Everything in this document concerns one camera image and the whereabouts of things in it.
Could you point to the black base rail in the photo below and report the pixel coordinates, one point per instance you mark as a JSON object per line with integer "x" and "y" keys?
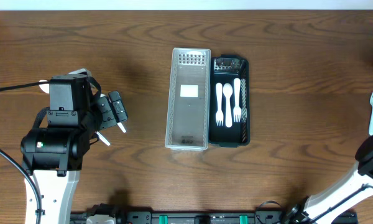
{"x": 104, "y": 213}

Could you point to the white plastic spoon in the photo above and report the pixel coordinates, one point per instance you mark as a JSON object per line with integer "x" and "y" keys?
{"x": 103, "y": 139}
{"x": 121, "y": 126}
{"x": 227, "y": 92}
{"x": 44, "y": 86}

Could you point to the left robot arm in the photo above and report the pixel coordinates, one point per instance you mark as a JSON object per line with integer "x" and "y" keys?
{"x": 61, "y": 135}

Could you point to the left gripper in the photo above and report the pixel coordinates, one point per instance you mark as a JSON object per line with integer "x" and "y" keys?
{"x": 110, "y": 109}

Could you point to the clear plastic basket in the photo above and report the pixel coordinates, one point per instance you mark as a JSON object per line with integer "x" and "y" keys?
{"x": 188, "y": 100}

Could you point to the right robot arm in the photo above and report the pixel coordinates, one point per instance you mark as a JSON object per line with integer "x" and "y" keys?
{"x": 352, "y": 188}

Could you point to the black plastic basket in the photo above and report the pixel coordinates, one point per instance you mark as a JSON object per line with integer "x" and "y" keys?
{"x": 224, "y": 69}

